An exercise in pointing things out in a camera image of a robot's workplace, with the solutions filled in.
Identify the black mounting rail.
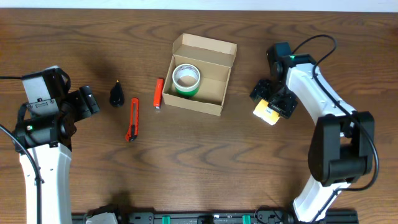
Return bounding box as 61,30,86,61
71,205,360,224

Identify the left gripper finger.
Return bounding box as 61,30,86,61
86,93,100,114
80,85,93,117

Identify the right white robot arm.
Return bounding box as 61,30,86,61
250,42,379,223

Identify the red utility knife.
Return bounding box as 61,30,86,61
125,98,139,142

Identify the green tape roll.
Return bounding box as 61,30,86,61
172,63,201,97

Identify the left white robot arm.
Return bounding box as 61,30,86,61
13,66,100,223

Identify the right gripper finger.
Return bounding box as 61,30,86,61
268,90,298,119
249,79,272,102

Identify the yellow sticky note pad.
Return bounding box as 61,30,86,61
253,100,280,126

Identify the open cardboard box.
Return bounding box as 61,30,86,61
162,34,238,116

